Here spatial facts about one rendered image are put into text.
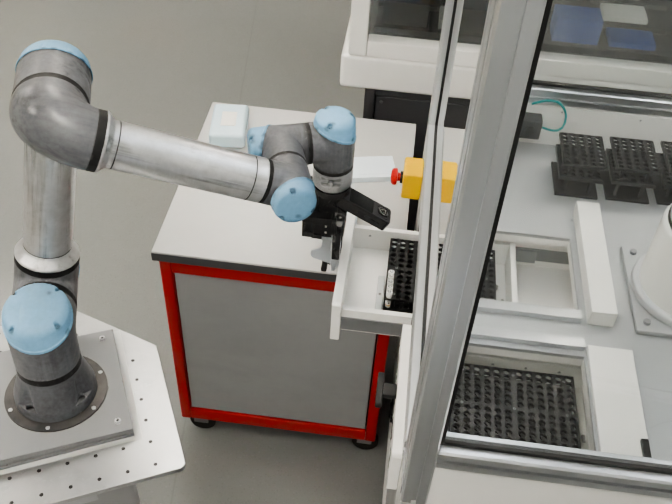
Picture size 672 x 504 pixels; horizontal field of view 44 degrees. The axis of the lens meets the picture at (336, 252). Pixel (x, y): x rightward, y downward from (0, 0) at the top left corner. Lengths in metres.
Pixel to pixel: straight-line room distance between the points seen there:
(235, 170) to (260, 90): 2.53
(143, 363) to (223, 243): 0.38
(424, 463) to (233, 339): 1.00
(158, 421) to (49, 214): 0.44
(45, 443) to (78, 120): 0.63
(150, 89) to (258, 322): 2.01
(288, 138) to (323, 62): 2.62
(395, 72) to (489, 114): 1.57
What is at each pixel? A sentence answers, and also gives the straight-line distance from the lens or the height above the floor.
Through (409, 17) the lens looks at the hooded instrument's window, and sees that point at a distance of 2.29.
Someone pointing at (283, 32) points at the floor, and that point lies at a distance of 4.28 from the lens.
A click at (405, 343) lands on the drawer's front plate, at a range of 1.52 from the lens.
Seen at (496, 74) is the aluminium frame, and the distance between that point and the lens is 0.76.
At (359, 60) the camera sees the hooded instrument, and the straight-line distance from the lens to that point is 2.34.
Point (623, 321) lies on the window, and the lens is 1.01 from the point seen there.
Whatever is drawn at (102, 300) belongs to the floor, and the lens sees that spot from 2.90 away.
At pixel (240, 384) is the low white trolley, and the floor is 0.27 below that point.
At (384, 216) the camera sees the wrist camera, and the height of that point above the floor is 1.04.
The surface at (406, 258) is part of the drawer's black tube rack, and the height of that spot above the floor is 0.90.
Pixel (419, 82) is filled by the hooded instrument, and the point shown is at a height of 0.84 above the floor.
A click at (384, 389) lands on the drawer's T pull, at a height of 0.91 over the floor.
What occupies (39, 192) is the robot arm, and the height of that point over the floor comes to 1.17.
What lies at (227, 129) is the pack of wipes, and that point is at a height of 0.80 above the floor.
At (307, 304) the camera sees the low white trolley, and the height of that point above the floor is 0.63.
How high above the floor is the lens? 2.09
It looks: 44 degrees down
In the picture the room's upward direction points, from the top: 4 degrees clockwise
